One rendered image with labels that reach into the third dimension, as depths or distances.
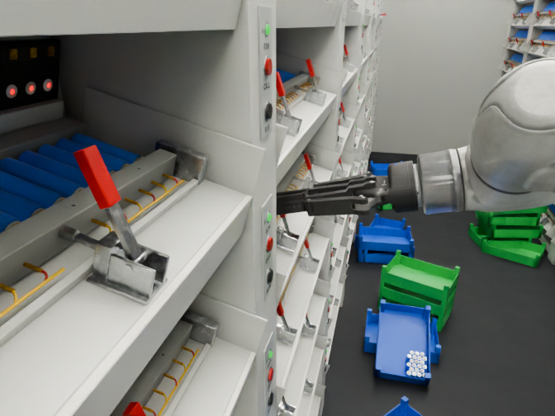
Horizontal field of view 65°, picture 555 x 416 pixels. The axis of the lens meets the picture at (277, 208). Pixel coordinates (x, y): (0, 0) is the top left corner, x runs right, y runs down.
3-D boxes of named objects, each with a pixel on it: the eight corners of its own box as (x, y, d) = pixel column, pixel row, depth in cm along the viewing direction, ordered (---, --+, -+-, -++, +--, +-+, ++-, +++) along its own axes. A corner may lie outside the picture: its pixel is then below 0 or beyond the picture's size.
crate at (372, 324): (434, 332, 194) (437, 318, 191) (438, 364, 176) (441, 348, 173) (366, 322, 201) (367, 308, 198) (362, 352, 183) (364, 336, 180)
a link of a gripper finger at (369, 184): (378, 203, 66) (379, 206, 65) (307, 214, 69) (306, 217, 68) (375, 179, 65) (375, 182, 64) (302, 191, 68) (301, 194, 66)
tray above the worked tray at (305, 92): (330, 111, 108) (349, 55, 102) (266, 200, 53) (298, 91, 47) (254, 86, 110) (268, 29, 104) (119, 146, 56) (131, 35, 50)
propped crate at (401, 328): (428, 386, 165) (431, 378, 159) (373, 376, 170) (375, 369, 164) (428, 314, 184) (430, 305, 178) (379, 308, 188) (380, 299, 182)
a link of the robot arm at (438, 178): (457, 197, 68) (417, 202, 70) (452, 141, 65) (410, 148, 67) (466, 221, 60) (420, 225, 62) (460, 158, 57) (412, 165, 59)
